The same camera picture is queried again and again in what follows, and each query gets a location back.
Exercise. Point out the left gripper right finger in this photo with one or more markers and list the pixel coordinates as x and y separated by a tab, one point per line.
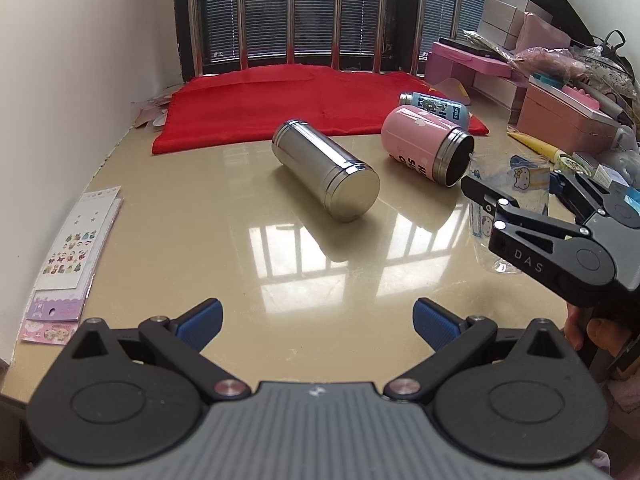
458	344

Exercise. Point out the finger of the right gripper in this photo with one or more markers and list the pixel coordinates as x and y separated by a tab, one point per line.
578	191
503	207

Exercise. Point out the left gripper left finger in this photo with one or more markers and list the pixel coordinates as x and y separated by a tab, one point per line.
176	344

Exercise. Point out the pink steel cup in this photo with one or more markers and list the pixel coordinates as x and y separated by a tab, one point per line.
432	146

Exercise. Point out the blue printed cup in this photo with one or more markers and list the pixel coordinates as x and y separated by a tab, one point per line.
453	111

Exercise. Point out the stainless steel cup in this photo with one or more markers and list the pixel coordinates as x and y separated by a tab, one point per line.
345	186

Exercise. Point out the person right hand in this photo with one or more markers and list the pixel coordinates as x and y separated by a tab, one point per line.
606	335

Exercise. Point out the pink storage box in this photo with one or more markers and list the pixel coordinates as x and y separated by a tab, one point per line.
550	115

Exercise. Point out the sticker sheets stack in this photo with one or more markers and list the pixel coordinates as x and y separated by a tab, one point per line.
65	278

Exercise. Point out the pink plastic bag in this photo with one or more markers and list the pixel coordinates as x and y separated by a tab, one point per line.
555	63

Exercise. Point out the pink small stool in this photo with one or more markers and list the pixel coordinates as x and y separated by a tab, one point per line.
490	77

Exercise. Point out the pink paper bag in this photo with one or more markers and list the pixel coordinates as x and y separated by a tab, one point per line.
536	32

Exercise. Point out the white stacked boxes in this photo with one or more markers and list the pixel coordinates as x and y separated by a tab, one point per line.
502	20

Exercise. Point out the red flag cloth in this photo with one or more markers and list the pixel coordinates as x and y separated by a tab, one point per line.
250	105

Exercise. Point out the steel window railing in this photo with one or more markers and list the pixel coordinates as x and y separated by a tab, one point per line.
220	36

